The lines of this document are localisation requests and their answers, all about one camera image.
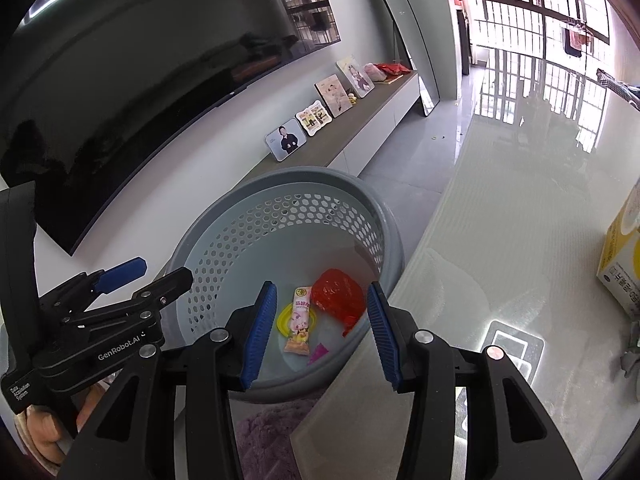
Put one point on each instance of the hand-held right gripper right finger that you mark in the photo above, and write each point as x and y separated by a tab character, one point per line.
385	340

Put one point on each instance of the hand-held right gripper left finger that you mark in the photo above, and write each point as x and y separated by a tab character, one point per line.
260	335

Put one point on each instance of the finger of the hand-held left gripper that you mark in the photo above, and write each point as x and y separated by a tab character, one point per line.
122	272
165	285

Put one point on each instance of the yellow oval plastic lid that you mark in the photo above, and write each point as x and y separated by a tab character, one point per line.
284	320

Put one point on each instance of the pink snack packet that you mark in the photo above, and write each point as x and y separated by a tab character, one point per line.
299	325

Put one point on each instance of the red plastic bag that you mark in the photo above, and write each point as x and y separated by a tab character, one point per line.
337	295

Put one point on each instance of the grey perforated plastic basket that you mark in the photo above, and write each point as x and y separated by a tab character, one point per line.
225	240

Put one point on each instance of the yellow cardboard box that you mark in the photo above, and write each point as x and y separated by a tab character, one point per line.
622	270

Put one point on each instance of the person's left hand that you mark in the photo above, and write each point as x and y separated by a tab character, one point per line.
47	430

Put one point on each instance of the purple fluffy stool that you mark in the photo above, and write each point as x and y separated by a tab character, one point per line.
270	440

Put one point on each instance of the large black television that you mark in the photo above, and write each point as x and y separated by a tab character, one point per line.
150	85

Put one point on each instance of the long low television cabinet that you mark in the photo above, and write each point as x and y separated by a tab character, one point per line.
360	130

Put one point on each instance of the pink plush toy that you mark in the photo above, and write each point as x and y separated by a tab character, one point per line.
375	72

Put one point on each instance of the red fabric item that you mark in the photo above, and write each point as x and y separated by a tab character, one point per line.
394	70

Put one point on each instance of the tall leaning mirror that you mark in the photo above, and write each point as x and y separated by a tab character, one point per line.
415	35

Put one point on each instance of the dark narrow cabinet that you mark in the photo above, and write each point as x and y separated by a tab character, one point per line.
462	40

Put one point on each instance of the balcony window grille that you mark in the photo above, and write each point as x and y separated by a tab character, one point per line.
520	25

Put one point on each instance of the plaid cloth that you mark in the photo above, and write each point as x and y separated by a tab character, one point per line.
617	87

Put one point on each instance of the pink hanging garment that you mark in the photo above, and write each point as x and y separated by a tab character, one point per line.
575	40

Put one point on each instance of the portrait photo frame dark suit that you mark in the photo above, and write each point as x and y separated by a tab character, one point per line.
286	140

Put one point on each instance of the scalloped white photo frame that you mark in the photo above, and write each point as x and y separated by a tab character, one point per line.
313	119

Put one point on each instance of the square pink photo frame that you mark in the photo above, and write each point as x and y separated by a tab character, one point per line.
332	96

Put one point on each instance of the child photo frame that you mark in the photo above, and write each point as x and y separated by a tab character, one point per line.
356	76

